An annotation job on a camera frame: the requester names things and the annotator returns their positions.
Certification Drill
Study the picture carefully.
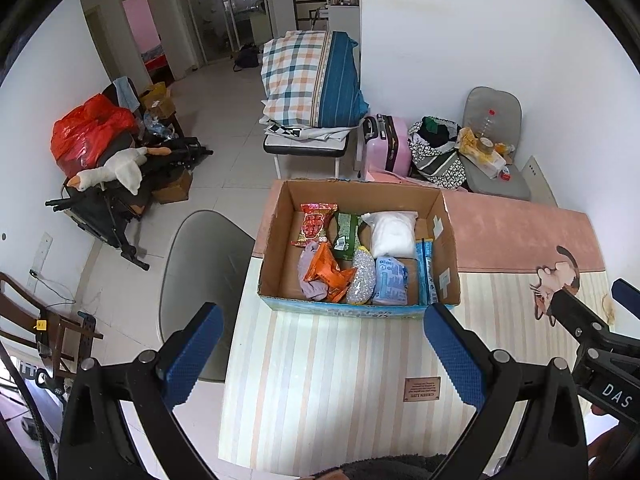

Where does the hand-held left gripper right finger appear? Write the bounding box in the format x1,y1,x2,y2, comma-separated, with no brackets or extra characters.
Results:
423,302,587,480

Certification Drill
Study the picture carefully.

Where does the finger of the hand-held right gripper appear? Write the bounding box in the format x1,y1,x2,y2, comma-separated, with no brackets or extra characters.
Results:
547,287,614,347
610,278,640,317

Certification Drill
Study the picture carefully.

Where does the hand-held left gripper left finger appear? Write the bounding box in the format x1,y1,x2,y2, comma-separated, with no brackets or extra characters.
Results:
57,302,225,480

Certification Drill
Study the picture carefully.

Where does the blue and white long packet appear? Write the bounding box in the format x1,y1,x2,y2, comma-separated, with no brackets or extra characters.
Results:
415,238,440,306

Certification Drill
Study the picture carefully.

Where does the blue tissue packet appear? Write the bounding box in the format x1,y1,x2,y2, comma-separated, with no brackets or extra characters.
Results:
372,255,410,306

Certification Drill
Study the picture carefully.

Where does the clear glittery bag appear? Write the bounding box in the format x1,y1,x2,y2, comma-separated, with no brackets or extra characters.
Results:
344,249,377,306

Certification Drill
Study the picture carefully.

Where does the white plastic bag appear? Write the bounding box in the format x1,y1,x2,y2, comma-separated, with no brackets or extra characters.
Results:
360,210,419,260

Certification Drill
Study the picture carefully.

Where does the purple sock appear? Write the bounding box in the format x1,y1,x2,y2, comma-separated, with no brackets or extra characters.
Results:
298,240,331,303

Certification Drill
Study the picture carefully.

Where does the orange snack packet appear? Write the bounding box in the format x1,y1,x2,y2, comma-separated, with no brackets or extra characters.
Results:
304,243,357,304

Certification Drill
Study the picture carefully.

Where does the green snack packet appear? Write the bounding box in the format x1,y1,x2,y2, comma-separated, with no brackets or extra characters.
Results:
332,212,365,261

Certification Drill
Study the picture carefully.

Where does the red snack packet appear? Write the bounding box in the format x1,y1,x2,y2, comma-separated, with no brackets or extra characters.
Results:
290,202,340,249

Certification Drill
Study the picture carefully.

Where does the person's right forearm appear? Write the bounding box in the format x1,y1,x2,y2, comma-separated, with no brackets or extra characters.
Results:
586,404,640,463

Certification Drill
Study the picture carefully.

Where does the grey chair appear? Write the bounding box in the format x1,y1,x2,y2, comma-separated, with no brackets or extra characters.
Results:
159,209,256,384
461,86,532,202

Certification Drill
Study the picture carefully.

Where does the pink mat with cat print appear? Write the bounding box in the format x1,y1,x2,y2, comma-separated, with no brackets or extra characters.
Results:
262,169,609,321

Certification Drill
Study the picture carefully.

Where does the dark fleece clothing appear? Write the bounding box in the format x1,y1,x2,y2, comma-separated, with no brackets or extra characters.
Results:
309,452,452,480

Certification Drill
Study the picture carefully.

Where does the white leaning panel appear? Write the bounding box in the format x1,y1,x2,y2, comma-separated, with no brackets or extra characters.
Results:
519,154,559,207

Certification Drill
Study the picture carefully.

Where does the dark wooden chair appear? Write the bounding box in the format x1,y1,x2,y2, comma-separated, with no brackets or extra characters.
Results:
0,270,104,377

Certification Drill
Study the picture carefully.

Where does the black folding rack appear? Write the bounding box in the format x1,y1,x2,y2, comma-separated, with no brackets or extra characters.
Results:
44,134,215,272

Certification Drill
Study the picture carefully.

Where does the small brown cardboard box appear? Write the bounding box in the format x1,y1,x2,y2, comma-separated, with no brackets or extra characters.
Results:
151,167,195,205

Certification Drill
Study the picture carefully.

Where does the beige tissue pack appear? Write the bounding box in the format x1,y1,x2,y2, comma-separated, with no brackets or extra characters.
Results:
459,150,507,179

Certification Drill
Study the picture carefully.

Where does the patterned fabric bag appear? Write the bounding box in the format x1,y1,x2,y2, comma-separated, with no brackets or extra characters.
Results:
407,116,469,191

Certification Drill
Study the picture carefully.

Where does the white goose plush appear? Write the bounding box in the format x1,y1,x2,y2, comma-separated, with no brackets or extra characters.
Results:
67,147,149,195

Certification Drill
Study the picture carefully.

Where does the yellow plastic bag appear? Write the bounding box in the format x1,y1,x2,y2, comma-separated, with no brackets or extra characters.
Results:
457,127,481,156

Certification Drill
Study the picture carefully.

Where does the clear plastic bottle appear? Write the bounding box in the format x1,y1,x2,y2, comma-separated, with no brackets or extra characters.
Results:
478,108,499,139

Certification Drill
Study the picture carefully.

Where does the pink suitcase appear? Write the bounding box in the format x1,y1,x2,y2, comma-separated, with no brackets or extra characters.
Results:
362,113,414,177

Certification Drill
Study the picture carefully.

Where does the black padded bench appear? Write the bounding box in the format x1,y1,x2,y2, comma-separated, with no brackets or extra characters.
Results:
263,124,352,181

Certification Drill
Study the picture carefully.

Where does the red plastic bag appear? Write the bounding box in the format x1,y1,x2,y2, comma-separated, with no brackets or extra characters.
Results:
49,93,139,176

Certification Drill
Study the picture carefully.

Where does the yellow cardboard box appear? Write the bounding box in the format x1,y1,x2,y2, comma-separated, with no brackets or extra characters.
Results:
138,81,176,119

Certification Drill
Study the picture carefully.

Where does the light blue towel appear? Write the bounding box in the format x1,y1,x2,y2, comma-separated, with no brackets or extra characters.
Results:
112,76,141,111

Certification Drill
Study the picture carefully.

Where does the plaid folded quilt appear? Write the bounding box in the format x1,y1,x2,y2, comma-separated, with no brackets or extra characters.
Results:
259,29,370,129

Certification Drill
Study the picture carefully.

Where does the black bag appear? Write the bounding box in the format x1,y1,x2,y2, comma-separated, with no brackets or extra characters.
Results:
232,43,261,71

